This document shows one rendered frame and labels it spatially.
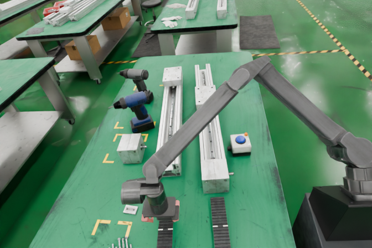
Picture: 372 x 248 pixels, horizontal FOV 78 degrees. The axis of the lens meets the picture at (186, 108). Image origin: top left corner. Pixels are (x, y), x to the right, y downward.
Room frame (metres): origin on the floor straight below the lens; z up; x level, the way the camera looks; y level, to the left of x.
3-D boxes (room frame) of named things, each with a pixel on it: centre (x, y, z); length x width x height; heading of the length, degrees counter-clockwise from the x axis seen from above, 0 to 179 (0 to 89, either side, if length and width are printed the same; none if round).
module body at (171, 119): (0.98, 0.07, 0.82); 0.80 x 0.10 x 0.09; 175
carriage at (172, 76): (1.23, 0.05, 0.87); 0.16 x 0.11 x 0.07; 175
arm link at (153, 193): (0.39, 0.14, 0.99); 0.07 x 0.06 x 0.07; 85
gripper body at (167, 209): (0.39, 0.13, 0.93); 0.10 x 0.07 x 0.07; 84
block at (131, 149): (0.73, 0.26, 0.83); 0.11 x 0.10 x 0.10; 82
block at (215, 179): (0.52, -0.08, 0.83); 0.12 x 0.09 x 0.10; 85
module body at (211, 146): (0.97, -0.11, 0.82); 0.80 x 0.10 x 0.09; 175
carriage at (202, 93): (0.97, -0.11, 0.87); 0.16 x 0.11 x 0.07; 175
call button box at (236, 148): (0.68, -0.21, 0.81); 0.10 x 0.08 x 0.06; 85
